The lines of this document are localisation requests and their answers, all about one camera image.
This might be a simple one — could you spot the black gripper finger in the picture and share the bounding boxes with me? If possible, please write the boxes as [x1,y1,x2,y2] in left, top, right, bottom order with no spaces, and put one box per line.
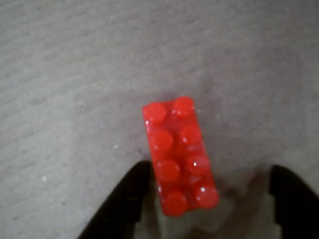
[76,160,153,239]
[269,164,319,239]

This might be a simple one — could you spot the red lego block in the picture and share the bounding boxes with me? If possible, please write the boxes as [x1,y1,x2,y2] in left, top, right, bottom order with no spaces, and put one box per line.
[142,96,220,217]

